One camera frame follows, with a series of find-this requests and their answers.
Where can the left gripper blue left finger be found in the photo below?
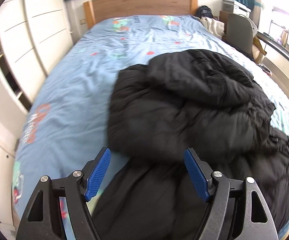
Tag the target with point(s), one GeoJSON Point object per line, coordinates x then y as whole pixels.
{"type": "Point", "coordinates": [94, 172]}

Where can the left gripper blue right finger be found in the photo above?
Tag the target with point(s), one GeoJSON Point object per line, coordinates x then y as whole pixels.
{"type": "Point", "coordinates": [200, 174]}

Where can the black puffer jacket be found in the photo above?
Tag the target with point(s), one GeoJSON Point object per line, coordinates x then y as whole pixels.
{"type": "Point", "coordinates": [198, 99]}

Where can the blue dinosaur print bedspread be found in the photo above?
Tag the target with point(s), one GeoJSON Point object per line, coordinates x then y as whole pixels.
{"type": "Point", "coordinates": [68, 123]}

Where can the long white desk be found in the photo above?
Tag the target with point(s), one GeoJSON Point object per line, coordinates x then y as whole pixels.
{"type": "Point", "coordinates": [277, 60]}

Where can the cream cloth on bed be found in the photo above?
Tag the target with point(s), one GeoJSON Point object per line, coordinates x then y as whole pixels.
{"type": "Point", "coordinates": [213, 26]}

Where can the grey desk chair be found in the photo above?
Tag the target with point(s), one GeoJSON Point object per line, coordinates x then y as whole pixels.
{"type": "Point", "coordinates": [240, 32]}

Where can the white slatted wardrobe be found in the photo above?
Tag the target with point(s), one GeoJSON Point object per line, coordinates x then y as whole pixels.
{"type": "Point", "coordinates": [34, 37]}

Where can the white printer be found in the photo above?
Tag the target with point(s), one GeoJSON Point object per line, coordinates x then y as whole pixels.
{"type": "Point", "coordinates": [232, 6]}

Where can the wooden headboard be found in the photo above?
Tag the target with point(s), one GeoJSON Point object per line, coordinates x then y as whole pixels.
{"type": "Point", "coordinates": [99, 10]}

